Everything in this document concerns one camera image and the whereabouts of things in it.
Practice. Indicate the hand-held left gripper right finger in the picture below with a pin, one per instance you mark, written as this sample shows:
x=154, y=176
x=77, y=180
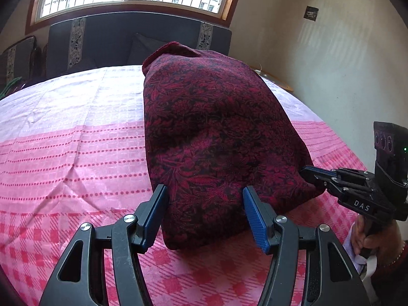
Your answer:
x=255, y=223

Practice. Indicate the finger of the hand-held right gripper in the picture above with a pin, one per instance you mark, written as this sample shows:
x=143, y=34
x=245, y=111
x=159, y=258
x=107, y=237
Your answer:
x=318, y=181
x=328, y=173

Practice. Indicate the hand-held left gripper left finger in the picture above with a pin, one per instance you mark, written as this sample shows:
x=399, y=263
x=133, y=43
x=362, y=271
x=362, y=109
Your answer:
x=157, y=210

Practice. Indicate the maroon patterned knit garment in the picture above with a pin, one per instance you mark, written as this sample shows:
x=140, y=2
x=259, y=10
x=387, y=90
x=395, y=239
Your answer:
x=216, y=134

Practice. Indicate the person's right forearm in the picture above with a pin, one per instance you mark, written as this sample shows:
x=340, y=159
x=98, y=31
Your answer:
x=392, y=280

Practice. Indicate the person's right hand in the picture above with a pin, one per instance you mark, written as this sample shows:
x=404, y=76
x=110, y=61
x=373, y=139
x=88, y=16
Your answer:
x=384, y=240

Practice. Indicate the pink and lilac checked sheet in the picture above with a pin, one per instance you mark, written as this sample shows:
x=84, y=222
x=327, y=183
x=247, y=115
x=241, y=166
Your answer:
x=79, y=165

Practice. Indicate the wooden side table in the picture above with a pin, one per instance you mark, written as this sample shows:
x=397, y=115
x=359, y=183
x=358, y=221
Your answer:
x=280, y=84

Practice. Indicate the dark grey sofa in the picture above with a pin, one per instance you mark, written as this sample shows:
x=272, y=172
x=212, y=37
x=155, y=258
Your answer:
x=105, y=41

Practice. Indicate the dark grey armchair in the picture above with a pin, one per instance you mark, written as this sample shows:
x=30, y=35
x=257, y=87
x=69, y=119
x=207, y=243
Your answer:
x=22, y=57

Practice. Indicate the dark wall plaque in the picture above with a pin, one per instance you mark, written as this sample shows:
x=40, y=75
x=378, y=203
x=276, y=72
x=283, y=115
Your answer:
x=310, y=13

